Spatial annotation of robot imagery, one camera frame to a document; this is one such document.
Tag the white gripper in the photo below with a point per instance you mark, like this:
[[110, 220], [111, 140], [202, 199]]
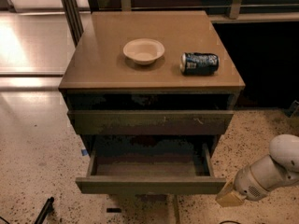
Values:
[[249, 181]]

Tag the drawer grey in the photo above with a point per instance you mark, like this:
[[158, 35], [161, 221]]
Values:
[[150, 122], [169, 167]]

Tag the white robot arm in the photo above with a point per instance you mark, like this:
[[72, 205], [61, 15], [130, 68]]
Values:
[[284, 149]]

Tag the grey drawer cabinet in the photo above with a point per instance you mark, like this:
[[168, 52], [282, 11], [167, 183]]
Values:
[[101, 77]]

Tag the top drawer grey front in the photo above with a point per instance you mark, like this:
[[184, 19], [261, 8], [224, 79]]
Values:
[[150, 122]]

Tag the dark object at right edge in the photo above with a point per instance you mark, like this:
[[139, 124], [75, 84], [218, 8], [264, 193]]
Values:
[[293, 110]]

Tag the black tape piece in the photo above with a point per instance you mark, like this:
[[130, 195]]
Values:
[[113, 210]]

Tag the blue soda can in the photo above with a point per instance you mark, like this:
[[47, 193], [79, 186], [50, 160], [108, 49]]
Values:
[[199, 64]]

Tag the blue tape piece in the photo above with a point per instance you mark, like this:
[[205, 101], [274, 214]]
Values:
[[84, 152]]

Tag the white paper bowl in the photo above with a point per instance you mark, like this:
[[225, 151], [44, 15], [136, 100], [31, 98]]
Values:
[[144, 51]]

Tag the black object on floor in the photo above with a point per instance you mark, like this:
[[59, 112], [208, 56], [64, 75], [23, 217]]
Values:
[[46, 209]]

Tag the metal railing frame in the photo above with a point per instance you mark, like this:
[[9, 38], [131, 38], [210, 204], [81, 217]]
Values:
[[219, 11]]

